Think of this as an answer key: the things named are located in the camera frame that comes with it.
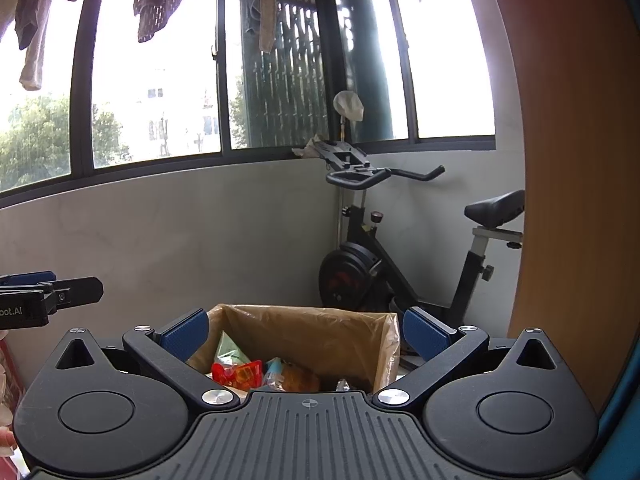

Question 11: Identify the white bag on stick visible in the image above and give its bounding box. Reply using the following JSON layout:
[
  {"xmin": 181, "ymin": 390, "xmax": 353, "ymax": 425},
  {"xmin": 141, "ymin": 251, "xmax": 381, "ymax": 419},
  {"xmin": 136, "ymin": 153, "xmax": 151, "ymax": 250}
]
[{"xmin": 333, "ymin": 90, "xmax": 364, "ymax": 142}]

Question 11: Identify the green seaweed snack bag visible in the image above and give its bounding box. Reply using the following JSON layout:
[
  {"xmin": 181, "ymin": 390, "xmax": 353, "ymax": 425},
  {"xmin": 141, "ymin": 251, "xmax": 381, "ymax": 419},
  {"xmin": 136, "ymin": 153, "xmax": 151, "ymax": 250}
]
[{"xmin": 214, "ymin": 332, "xmax": 250, "ymax": 367}]

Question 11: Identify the wooden wardrobe panel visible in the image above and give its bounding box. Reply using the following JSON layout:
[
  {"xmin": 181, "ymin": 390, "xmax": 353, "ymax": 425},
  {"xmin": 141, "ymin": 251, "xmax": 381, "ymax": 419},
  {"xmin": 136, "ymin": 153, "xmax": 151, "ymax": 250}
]
[{"xmin": 459, "ymin": 0, "xmax": 640, "ymax": 411}]

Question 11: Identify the blue packaged bread cake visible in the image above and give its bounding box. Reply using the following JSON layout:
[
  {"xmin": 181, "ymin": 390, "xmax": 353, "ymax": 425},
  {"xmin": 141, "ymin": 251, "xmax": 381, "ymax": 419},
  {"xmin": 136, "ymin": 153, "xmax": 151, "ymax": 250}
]
[{"xmin": 262, "ymin": 358, "xmax": 320, "ymax": 392}]

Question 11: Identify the black exercise bike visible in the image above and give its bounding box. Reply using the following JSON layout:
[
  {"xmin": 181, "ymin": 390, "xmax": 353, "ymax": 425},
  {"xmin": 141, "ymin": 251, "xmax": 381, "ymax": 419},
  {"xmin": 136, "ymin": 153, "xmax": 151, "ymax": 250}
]
[{"xmin": 311, "ymin": 138, "xmax": 526, "ymax": 328}]

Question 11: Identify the person left hand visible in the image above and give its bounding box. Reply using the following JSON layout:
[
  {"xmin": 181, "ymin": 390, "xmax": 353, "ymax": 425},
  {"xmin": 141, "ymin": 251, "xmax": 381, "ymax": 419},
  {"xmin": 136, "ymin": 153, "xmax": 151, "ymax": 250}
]
[{"xmin": 0, "ymin": 427, "xmax": 16, "ymax": 456}]

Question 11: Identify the cardboard box with plastic liner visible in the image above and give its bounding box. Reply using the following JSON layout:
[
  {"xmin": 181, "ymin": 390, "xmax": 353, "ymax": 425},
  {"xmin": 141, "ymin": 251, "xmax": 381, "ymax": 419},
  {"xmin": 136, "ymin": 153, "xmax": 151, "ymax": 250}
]
[{"xmin": 188, "ymin": 304, "xmax": 400, "ymax": 392}]

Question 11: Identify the red snack packet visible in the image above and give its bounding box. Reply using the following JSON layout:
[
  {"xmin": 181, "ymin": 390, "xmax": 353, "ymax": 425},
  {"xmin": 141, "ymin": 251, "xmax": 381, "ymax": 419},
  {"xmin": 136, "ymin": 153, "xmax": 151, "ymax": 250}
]
[{"xmin": 212, "ymin": 360, "xmax": 262, "ymax": 392}]

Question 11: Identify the blue curtain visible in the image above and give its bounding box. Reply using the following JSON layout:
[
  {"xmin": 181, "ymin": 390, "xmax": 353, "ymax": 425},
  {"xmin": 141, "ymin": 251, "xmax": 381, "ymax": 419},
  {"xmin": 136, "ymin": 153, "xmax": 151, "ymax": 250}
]
[{"xmin": 587, "ymin": 346, "xmax": 639, "ymax": 480}]

